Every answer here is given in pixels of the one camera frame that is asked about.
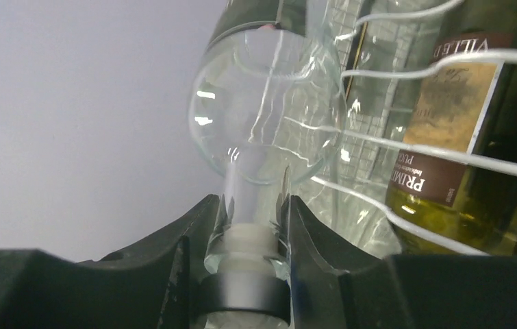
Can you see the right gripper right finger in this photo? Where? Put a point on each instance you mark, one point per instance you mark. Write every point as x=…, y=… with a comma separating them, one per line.
x=336, y=285

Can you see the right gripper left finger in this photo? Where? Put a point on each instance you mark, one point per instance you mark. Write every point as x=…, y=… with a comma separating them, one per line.
x=151, y=283

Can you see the dark wine bottle front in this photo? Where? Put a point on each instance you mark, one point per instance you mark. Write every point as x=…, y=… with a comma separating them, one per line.
x=467, y=136

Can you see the clear bottle silver cap front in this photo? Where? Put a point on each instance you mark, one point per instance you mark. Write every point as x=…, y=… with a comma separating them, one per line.
x=266, y=111

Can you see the clear glass bottle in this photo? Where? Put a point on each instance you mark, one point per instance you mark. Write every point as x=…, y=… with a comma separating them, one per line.
x=344, y=195

